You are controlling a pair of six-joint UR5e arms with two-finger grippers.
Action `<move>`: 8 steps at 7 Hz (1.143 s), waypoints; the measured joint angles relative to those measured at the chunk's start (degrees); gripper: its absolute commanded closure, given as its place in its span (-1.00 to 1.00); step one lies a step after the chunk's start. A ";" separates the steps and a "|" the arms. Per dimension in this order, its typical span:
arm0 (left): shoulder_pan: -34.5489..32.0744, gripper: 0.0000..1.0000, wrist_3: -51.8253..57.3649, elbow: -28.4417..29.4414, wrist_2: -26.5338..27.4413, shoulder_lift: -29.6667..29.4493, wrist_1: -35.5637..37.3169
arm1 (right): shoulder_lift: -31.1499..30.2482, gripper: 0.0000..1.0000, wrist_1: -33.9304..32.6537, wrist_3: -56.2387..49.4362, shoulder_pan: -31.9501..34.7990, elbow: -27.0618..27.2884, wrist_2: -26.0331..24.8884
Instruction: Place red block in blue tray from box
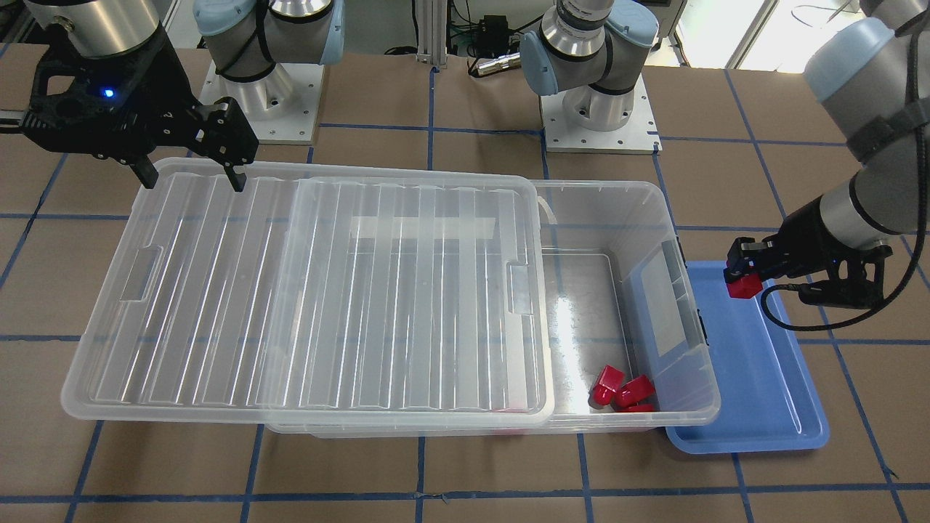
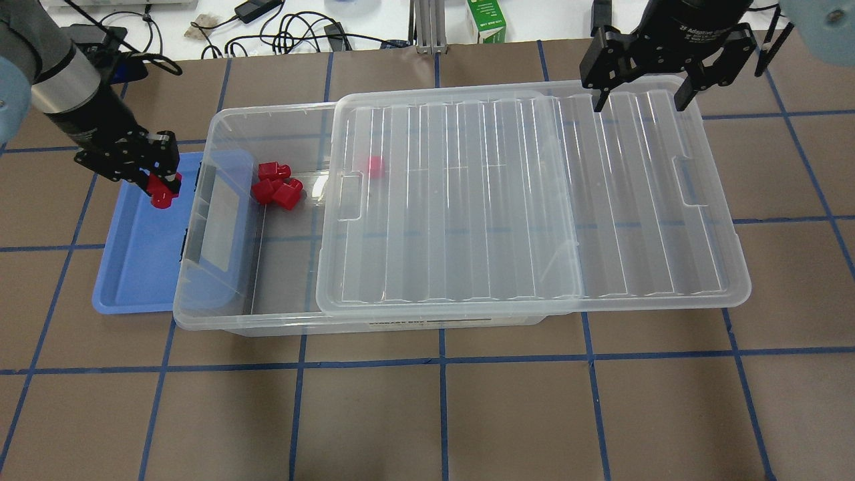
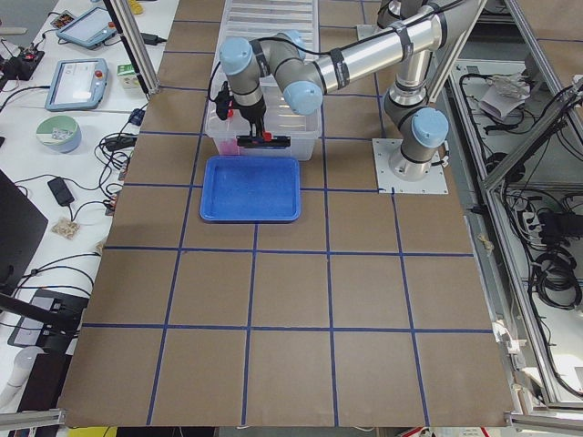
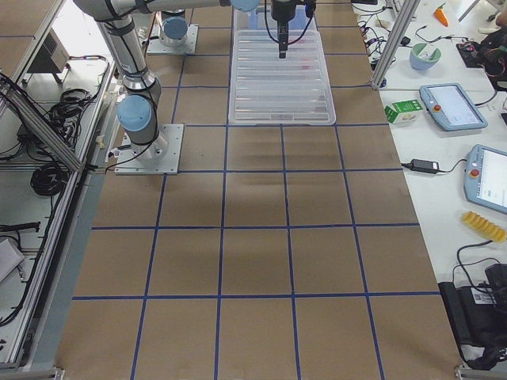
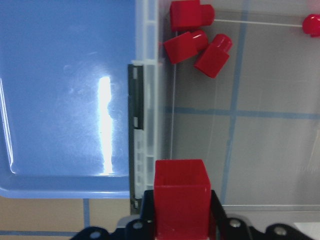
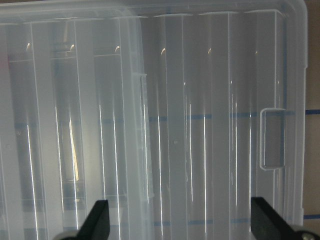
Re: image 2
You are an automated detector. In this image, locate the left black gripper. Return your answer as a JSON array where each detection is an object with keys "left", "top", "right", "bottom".
[{"left": 51, "top": 94, "right": 182, "bottom": 197}]

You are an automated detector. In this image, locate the red block left cluster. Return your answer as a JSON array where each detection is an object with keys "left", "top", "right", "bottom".
[{"left": 251, "top": 178, "right": 284, "bottom": 205}]

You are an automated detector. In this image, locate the green white carton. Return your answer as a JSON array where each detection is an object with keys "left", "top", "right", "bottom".
[{"left": 465, "top": 0, "right": 508, "bottom": 45}]

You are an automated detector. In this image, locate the blue plastic tray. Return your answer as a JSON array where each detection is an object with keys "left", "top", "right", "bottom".
[{"left": 92, "top": 150, "right": 257, "bottom": 315}]

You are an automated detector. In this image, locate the red block upper cluster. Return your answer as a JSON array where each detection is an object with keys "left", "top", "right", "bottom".
[{"left": 257, "top": 162, "right": 291, "bottom": 182}]

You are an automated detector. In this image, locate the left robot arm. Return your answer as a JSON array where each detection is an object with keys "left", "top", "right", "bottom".
[{"left": 1, "top": 1, "right": 182, "bottom": 209}]

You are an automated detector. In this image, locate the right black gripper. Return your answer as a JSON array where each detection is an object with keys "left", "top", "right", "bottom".
[{"left": 579, "top": 1, "right": 757, "bottom": 113}]

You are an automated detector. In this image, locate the clear plastic box lid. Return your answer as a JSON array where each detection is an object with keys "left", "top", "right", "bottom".
[{"left": 315, "top": 75, "right": 751, "bottom": 320}]

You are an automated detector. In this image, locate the clear plastic storage box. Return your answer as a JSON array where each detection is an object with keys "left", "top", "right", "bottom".
[{"left": 172, "top": 79, "right": 695, "bottom": 337}]

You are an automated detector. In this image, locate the aluminium frame post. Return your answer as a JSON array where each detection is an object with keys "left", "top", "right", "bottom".
[{"left": 409, "top": 0, "right": 447, "bottom": 55}]

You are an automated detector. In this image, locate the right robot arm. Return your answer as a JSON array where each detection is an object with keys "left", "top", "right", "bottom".
[{"left": 580, "top": 1, "right": 853, "bottom": 112}]

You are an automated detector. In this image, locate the black cable bundle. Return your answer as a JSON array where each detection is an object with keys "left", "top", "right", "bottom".
[{"left": 190, "top": 0, "right": 408, "bottom": 59}]

